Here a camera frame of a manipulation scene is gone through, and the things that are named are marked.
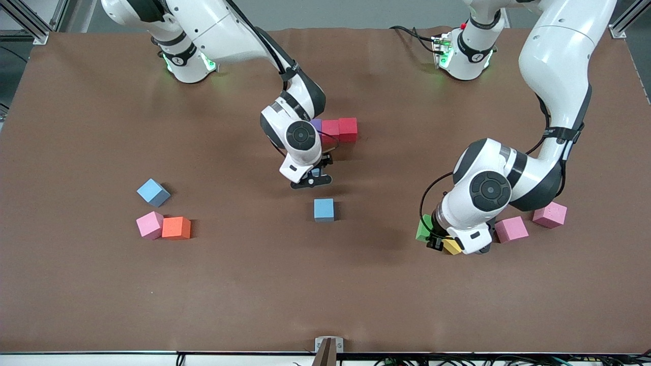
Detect green foam cube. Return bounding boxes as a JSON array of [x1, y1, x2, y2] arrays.
[[415, 214, 434, 242]]

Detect red foam cube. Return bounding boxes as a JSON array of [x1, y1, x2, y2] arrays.
[[338, 117, 359, 143], [320, 119, 340, 145]]

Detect pink foam cube with dots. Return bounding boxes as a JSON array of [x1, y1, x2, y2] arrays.
[[532, 201, 568, 229]]

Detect brown table mat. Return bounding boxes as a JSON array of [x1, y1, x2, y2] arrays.
[[0, 26, 651, 354]]

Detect orange foam cube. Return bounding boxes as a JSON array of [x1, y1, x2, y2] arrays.
[[162, 216, 192, 240]]

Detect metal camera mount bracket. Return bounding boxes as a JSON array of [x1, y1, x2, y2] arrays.
[[315, 337, 344, 366]]

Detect black arm base cable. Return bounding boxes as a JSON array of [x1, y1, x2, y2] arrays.
[[389, 24, 439, 54]]

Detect aluminium frame profile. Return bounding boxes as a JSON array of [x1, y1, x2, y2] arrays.
[[0, 0, 70, 45], [609, 0, 651, 40]]

